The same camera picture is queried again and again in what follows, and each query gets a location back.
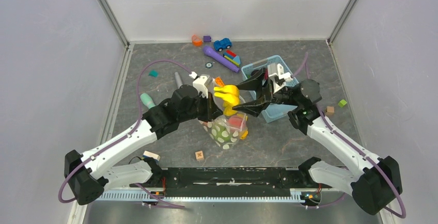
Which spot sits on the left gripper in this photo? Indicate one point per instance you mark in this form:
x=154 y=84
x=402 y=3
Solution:
x=212 y=110

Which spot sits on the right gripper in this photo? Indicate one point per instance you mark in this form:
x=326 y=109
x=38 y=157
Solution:
x=254 y=107

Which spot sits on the yellow banana bunch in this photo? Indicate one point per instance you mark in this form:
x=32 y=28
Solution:
x=231 y=97

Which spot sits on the light blue plastic basket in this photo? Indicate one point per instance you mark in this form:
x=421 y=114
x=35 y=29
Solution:
x=274 y=111

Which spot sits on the green cabbage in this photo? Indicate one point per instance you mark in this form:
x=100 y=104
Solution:
x=224 y=134

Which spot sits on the clear dotted zip bag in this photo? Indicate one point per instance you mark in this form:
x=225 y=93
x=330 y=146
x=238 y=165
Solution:
x=223 y=120

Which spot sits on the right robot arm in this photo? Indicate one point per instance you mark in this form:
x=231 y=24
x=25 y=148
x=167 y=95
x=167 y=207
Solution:
x=372 y=181

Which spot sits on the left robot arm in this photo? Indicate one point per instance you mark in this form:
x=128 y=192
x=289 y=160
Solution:
x=90 y=173

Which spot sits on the orange lego brick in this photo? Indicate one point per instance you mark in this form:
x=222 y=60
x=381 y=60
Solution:
x=218 y=82

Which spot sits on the yellow oval block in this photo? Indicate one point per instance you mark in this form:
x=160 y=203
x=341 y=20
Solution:
x=244 y=135

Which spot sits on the multicolour block stack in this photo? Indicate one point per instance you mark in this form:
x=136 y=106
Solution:
x=232 y=57

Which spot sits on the teal toy microphone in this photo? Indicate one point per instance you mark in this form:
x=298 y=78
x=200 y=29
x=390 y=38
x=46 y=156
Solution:
x=147 y=100

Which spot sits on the teal small block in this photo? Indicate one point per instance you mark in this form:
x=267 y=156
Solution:
x=153 y=73

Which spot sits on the wooden cube with cross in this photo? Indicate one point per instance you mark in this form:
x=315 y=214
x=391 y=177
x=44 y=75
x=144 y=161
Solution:
x=199 y=155

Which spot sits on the purple toy microphone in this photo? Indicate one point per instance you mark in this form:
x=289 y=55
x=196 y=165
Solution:
x=210 y=52

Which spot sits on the blue toy car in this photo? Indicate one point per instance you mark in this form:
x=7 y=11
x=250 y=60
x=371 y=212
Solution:
x=224 y=44

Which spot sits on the orange shape block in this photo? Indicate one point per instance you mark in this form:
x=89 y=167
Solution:
x=196 y=41

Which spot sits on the white block with blue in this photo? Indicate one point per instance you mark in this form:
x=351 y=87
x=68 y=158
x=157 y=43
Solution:
x=148 y=154

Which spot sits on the brown wooden cube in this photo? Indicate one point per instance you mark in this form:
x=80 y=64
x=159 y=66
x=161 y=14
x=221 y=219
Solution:
x=329 y=110

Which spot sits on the green small cube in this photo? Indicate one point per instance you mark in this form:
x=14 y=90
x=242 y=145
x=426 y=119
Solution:
x=342 y=103

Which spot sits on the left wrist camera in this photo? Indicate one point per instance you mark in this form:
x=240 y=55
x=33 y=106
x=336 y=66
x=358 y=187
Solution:
x=202 y=83

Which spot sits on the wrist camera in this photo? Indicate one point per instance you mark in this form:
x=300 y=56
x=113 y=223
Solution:
x=202 y=83
x=279 y=75

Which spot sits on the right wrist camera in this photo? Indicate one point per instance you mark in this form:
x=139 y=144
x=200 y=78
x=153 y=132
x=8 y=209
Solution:
x=279 y=75

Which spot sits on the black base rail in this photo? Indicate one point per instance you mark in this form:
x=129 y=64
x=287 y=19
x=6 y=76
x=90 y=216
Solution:
x=230 y=181

